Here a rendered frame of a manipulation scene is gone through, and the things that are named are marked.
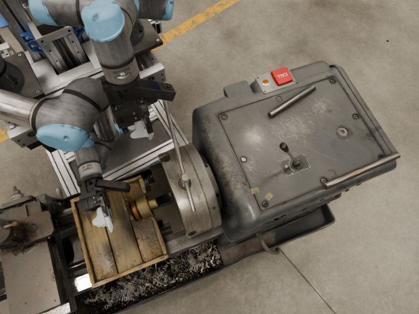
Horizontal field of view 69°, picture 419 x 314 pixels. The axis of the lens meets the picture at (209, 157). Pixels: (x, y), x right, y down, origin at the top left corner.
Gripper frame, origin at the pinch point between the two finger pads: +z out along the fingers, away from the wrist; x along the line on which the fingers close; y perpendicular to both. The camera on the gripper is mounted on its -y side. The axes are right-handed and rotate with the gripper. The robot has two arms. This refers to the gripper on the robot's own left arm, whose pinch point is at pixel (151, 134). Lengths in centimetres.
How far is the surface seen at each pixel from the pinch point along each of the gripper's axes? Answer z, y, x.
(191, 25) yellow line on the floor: 76, -71, -197
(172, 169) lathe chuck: 16.4, -2.8, 0.9
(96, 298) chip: 87, 47, 2
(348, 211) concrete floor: 144, -118, -9
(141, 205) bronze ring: 28.5, 10.4, 1.6
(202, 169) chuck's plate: 17.1, -11.7, 4.6
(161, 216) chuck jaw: 31.4, 5.6, 6.7
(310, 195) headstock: 22, -39, 24
